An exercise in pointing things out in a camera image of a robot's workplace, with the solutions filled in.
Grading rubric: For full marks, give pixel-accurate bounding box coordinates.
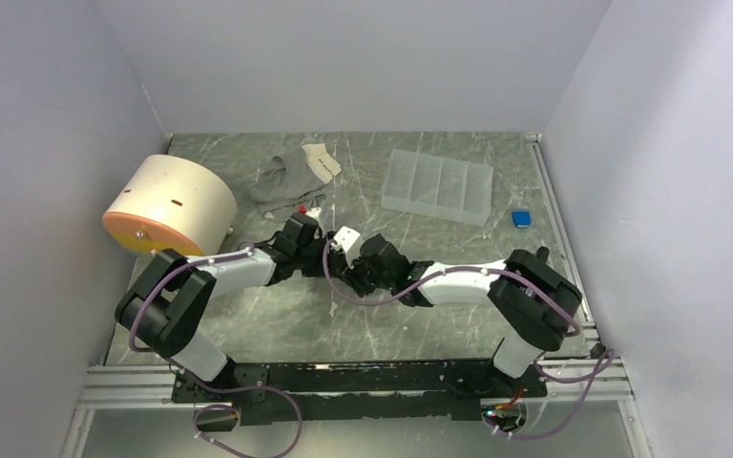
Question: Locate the black striped underwear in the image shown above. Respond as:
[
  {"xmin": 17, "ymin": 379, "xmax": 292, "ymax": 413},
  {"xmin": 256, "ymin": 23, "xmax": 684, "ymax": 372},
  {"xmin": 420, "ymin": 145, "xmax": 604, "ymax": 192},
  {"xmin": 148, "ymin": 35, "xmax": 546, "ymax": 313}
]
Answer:
[{"xmin": 326, "ymin": 251, "xmax": 370, "ymax": 297}]

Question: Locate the grey underwear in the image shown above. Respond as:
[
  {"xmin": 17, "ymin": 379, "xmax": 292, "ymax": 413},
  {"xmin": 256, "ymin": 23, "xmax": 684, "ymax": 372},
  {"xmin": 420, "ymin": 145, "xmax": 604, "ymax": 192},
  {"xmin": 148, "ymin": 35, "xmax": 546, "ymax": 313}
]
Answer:
[{"xmin": 250, "ymin": 143, "xmax": 342, "ymax": 222}]

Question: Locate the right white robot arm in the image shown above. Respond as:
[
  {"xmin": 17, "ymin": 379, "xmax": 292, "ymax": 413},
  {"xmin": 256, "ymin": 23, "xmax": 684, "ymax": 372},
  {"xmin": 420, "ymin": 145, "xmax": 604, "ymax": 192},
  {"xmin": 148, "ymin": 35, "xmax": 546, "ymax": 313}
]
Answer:
[{"xmin": 322, "ymin": 236, "xmax": 582, "ymax": 396}]

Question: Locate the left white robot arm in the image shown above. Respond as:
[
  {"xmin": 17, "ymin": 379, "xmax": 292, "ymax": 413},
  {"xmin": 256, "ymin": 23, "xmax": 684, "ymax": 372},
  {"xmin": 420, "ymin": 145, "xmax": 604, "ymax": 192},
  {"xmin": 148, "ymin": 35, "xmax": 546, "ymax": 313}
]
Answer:
[{"xmin": 115, "ymin": 208, "xmax": 325, "ymax": 401}]

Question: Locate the clear plastic organizer box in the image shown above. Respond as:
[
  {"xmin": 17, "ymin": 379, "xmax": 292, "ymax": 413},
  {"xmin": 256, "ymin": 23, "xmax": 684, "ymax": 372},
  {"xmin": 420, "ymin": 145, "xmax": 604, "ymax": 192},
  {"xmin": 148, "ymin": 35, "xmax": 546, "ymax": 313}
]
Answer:
[{"xmin": 381, "ymin": 150, "xmax": 493, "ymax": 226}]

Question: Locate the cream cylindrical drum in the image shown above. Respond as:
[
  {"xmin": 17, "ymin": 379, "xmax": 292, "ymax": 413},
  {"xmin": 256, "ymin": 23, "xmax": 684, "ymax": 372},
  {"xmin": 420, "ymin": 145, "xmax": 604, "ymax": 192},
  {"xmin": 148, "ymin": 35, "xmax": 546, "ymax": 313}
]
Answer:
[{"xmin": 102, "ymin": 155, "xmax": 238, "ymax": 256}]

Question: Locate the blue small block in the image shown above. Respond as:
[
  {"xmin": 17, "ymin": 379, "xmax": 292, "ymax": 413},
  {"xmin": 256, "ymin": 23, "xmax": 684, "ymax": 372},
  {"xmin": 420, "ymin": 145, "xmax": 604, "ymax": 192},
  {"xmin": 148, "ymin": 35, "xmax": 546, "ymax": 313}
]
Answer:
[{"xmin": 511, "ymin": 210, "xmax": 532, "ymax": 228}]

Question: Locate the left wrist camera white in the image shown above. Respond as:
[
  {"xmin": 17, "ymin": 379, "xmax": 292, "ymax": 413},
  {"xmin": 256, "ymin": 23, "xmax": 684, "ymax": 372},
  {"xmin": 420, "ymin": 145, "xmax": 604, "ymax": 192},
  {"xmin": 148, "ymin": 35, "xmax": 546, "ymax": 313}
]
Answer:
[{"xmin": 298, "ymin": 205, "xmax": 323, "ymax": 225}]

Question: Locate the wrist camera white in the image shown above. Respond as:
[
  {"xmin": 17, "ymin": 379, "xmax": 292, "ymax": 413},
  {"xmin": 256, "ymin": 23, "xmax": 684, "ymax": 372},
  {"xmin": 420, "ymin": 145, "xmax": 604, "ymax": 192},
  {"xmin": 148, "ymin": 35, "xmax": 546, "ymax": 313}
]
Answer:
[
  {"xmin": 331, "ymin": 226, "xmax": 364, "ymax": 267},
  {"xmin": 298, "ymin": 205, "xmax": 323, "ymax": 225}
]

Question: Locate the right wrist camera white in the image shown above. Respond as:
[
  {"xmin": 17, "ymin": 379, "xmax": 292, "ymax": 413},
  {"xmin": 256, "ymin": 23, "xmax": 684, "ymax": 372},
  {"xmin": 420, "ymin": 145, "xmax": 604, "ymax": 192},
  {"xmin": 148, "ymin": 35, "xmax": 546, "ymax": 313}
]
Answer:
[{"xmin": 331, "ymin": 226, "xmax": 364, "ymax": 267}]

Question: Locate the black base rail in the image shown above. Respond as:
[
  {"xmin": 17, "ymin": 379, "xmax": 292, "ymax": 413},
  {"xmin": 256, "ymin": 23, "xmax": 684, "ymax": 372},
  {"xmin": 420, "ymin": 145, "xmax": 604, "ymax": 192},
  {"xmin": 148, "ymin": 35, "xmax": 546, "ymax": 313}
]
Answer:
[{"xmin": 171, "ymin": 358, "xmax": 547, "ymax": 426}]

